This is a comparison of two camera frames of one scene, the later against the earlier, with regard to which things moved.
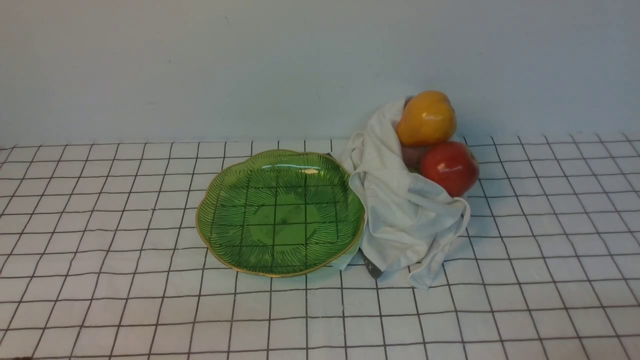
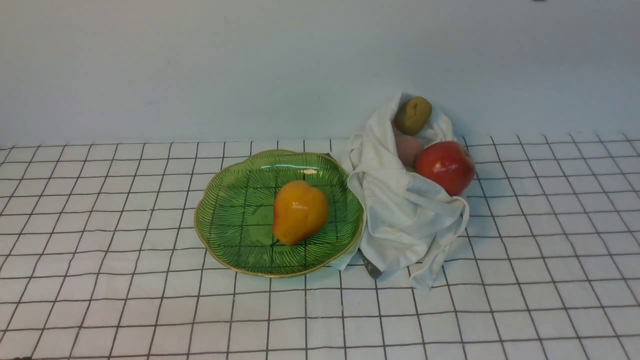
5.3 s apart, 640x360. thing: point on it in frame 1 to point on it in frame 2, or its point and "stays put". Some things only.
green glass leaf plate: (281, 213) stays put
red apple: (452, 164) stays put
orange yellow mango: (428, 118) to (300, 210)
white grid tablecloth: (101, 258) stays put
